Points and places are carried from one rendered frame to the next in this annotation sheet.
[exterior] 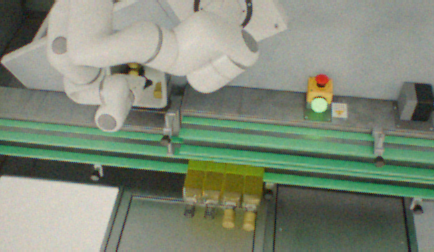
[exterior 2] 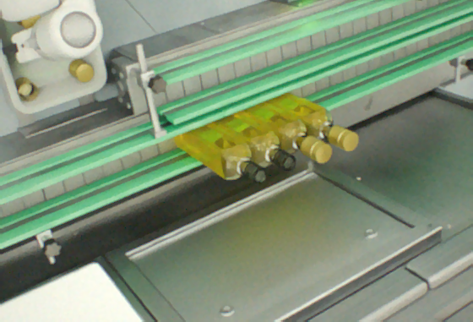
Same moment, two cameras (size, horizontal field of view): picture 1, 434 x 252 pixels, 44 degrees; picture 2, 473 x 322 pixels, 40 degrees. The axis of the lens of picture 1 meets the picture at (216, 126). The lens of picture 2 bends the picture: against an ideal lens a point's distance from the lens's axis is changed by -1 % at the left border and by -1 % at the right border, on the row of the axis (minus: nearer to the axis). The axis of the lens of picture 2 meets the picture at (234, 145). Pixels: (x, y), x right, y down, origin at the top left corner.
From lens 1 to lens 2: 1.01 m
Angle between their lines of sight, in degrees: 34
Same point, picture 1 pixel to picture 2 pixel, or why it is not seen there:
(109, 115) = (78, 13)
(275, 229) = not seen: hidden behind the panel
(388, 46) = not seen: outside the picture
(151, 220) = (191, 259)
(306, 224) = (378, 160)
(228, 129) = (223, 52)
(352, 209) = (403, 124)
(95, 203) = (77, 296)
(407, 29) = not seen: outside the picture
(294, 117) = (287, 10)
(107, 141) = (44, 174)
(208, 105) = (171, 45)
